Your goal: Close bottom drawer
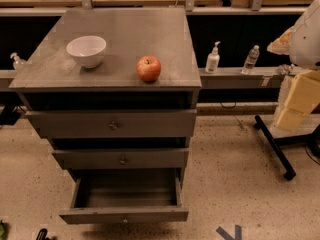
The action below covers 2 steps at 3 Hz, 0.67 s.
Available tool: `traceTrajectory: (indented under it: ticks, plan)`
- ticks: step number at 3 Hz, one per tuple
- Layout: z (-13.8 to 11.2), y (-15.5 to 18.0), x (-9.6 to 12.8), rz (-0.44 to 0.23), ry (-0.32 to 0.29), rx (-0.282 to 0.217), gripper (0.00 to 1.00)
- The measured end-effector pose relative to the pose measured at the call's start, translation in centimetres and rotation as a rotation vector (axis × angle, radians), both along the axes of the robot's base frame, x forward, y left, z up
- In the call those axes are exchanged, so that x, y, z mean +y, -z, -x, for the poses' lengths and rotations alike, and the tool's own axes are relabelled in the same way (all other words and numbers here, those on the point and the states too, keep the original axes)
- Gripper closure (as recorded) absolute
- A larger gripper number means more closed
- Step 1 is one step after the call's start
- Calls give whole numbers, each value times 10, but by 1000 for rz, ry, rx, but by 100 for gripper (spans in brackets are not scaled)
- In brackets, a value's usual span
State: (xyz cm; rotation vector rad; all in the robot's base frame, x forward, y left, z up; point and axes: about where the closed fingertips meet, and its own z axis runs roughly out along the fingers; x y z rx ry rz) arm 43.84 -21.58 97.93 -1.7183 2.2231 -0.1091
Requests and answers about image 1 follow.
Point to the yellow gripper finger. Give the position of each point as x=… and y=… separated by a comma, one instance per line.
x=304, y=94
x=289, y=120

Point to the grey bottom drawer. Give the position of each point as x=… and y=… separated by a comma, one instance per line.
x=126, y=196

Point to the grey drawer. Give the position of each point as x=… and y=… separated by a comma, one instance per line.
x=113, y=123
x=126, y=196
x=121, y=158

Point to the grey drawer cabinet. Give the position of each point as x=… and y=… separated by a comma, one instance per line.
x=52, y=81

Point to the grey middle drawer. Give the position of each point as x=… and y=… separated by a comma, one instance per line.
x=121, y=158

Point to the grey top drawer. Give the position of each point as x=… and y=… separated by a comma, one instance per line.
x=113, y=123

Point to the black stand base legs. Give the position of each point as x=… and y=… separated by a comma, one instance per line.
x=311, y=140

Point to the crumpled clear plastic wrap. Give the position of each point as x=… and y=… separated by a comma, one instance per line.
x=285, y=69

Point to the clear plastic water bottle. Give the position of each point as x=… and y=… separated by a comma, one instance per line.
x=251, y=60

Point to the white pump lotion bottle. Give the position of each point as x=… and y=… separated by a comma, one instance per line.
x=213, y=59

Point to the red apple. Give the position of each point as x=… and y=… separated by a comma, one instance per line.
x=148, y=68

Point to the white ceramic bowl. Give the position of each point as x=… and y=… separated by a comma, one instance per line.
x=87, y=51

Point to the black object floor bottom left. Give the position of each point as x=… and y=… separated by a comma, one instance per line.
x=42, y=235

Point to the clear pump bottle left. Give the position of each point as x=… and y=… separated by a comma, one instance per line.
x=18, y=63

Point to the green object floor edge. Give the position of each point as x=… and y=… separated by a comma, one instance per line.
x=2, y=231

